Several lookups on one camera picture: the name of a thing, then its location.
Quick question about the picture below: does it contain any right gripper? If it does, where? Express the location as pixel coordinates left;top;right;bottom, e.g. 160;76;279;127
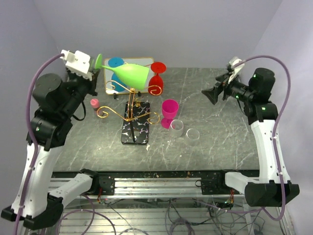
201;71;255;104

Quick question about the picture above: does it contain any blue plastic wine glass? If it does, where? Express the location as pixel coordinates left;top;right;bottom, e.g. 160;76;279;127
108;57;126;93

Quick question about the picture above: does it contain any gold wine glass rack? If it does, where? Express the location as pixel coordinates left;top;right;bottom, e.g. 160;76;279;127
95;62;164;145

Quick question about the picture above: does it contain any pink plastic wine glass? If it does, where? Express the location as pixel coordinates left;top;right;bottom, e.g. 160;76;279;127
161;99;179;129

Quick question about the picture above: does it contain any green plastic wine glass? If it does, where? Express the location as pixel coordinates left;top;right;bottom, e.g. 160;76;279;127
94;54;149;90

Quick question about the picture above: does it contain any red plastic wine glass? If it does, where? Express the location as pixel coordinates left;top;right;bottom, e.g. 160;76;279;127
148;62;167;96

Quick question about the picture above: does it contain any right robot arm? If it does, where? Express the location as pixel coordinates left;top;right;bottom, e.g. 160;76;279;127
202;68;300;208

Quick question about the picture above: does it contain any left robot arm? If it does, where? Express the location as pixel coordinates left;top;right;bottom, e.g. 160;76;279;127
1;70;100;231

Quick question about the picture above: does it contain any pink small bottle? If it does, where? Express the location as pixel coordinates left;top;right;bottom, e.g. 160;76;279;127
90;98;103;118

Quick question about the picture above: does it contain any clear glass cup right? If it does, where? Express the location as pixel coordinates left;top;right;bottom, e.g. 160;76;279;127
184;128;200;146

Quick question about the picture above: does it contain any clear glass cup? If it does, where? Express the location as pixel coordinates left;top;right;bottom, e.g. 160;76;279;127
184;128;200;146
169;119;184;138

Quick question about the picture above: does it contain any clear glass cup left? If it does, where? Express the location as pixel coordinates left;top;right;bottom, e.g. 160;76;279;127
169;119;184;138

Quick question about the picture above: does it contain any gold framed mirror tray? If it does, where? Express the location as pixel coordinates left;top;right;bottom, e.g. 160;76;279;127
103;57;155;95

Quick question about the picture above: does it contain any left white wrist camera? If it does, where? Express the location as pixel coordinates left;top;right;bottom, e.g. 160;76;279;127
61;50;92;81

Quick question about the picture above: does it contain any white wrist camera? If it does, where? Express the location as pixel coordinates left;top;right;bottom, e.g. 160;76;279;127
227;56;245;85
61;50;92;81

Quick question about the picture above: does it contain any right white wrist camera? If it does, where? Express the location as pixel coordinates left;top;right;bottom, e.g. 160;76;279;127
227;56;245;85

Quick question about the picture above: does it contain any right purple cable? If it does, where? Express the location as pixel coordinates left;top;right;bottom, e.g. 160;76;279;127
193;55;291;221

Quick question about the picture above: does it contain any aluminium mounting rail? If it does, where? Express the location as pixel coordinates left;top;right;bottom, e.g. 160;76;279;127
48;171;284;199

